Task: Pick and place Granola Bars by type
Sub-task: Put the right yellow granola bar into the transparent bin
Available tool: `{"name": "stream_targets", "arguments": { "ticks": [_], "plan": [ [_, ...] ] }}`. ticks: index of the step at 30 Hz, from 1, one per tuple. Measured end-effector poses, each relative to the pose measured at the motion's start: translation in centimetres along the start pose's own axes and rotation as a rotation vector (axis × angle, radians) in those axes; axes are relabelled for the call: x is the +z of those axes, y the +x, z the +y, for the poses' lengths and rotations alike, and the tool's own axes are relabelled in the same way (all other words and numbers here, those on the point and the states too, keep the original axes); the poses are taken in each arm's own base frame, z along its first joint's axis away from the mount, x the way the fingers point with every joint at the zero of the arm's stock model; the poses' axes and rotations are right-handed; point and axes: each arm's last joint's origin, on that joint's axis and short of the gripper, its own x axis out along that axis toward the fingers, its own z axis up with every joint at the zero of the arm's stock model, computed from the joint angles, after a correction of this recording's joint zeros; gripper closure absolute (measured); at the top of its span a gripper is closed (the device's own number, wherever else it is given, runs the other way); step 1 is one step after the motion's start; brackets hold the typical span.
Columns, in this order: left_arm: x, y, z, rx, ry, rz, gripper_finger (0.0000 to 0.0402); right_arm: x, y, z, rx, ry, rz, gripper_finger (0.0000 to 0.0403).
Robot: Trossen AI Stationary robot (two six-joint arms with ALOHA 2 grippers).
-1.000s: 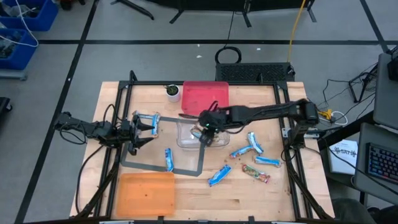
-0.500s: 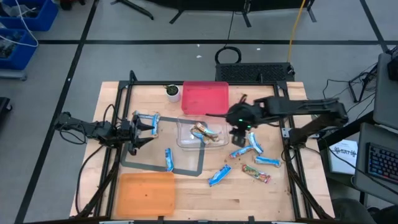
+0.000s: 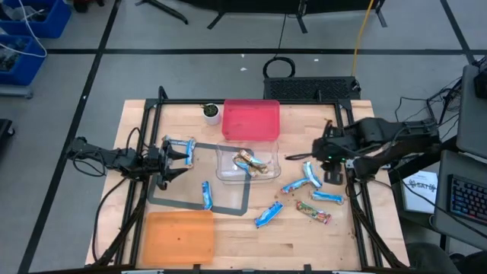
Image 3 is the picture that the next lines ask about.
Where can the dark grey chair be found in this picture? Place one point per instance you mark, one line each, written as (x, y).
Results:
(430, 260)

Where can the black box device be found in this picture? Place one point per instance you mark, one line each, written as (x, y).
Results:
(481, 85)

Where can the grey cart base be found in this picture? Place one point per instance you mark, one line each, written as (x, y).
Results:
(15, 92)

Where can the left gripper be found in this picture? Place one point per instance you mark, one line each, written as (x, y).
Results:
(160, 163)

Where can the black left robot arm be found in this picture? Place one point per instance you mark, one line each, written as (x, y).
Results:
(114, 158)

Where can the black perforated box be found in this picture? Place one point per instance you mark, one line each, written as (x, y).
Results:
(312, 89)

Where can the red green granola bar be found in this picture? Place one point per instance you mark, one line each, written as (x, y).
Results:
(314, 212)

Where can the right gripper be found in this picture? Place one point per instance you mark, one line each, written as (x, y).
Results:
(331, 146)

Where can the clear plastic bin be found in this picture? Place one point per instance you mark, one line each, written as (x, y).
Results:
(228, 173)

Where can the black backdrop with stand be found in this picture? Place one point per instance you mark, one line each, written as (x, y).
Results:
(266, 4)

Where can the grey desk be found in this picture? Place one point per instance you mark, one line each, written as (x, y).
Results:
(470, 122)
(441, 228)

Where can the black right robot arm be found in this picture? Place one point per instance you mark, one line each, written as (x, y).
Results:
(380, 131)

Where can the black keyboard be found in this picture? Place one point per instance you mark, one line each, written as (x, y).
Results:
(470, 198)

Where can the orange plastic bin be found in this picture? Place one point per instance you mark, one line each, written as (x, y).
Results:
(179, 237)

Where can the blue storage bin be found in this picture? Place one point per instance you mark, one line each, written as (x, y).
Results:
(32, 68)
(57, 23)

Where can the white paper sheet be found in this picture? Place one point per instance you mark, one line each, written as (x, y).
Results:
(418, 201)

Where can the black metal table frame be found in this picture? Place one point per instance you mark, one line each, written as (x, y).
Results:
(243, 102)

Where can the black bordered mesh mat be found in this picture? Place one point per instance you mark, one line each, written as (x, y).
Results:
(190, 190)

